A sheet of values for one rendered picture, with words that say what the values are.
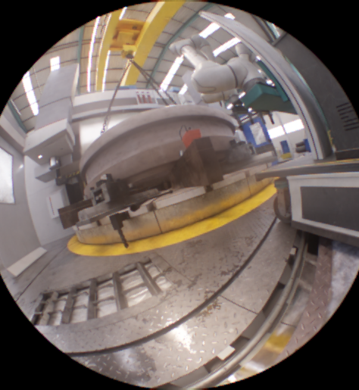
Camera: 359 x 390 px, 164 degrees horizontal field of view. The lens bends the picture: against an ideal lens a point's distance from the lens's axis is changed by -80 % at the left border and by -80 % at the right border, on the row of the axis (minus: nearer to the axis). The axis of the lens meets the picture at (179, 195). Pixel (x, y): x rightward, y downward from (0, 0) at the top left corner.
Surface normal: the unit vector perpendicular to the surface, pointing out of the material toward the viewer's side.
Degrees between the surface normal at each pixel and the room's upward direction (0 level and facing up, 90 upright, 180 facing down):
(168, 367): 0
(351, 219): 90
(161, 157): 90
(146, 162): 90
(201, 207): 90
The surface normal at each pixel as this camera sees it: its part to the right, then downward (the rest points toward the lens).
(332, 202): -0.94, 0.32
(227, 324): -0.31, -0.95
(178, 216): 0.08, 0.06
